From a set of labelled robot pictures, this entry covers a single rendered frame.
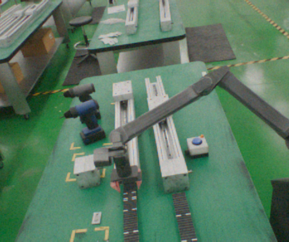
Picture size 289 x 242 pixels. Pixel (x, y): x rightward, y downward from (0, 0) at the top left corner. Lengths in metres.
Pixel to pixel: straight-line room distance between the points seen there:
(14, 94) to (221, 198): 2.77
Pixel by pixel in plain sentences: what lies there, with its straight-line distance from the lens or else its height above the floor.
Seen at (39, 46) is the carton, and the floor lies 0.35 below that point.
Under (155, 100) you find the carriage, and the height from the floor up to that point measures 0.90.
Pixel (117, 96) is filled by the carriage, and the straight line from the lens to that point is 1.69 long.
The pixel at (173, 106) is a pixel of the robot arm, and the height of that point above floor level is 1.10.
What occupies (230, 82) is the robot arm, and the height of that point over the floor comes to 1.15.
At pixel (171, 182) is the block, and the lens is 1.19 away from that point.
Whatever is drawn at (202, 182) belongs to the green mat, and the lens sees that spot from 1.25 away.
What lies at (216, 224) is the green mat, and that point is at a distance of 1.13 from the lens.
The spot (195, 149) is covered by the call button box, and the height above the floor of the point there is 0.84.
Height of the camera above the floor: 1.69
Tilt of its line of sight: 34 degrees down
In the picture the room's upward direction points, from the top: 11 degrees counter-clockwise
